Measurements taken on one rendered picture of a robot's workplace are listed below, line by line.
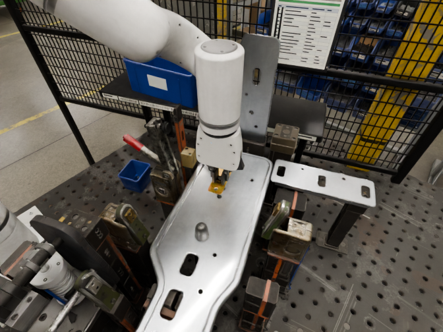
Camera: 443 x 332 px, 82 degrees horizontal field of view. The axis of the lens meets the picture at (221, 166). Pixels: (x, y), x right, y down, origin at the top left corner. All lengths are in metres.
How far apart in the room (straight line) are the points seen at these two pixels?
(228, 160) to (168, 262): 0.27
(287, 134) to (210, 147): 0.35
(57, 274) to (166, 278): 0.21
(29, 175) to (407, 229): 2.56
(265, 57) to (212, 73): 0.32
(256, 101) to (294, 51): 0.29
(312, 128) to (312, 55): 0.26
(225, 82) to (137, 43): 0.14
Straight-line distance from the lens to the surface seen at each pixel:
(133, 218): 0.62
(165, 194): 0.78
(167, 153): 0.69
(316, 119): 0.99
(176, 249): 0.64
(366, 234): 1.14
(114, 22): 0.40
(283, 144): 0.84
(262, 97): 0.79
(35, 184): 2.53
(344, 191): 0.81
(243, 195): 0.72
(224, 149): 0.54
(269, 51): 0.73
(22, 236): 0.96
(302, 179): 0.80
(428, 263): 1.19
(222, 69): 0.44
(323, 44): 1.01
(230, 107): 0.47
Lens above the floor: 1.57
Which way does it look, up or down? 46 degrees down
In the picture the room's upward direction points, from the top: straight up
